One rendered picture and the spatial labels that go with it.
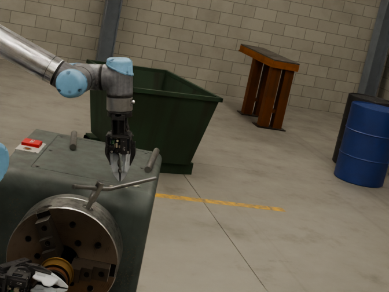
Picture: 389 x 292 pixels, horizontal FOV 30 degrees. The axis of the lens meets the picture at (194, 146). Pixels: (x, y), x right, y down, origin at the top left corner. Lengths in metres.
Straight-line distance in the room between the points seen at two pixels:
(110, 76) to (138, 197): 0.38
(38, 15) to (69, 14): 0.50
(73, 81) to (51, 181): 0.39
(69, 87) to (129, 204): 0.44
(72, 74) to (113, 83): 0.17
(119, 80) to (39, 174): 0.40
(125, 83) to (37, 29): 9.99
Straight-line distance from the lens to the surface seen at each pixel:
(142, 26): 12.17
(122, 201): 2.16
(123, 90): 2.04
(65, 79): 1.92
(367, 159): 8.32
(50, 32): 12.02
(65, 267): 1.95
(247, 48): 11.42
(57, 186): 2.18
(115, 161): 2.14
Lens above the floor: 1.92
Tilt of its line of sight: 13 degrees down
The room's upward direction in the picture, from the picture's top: 12 degrees clockwise
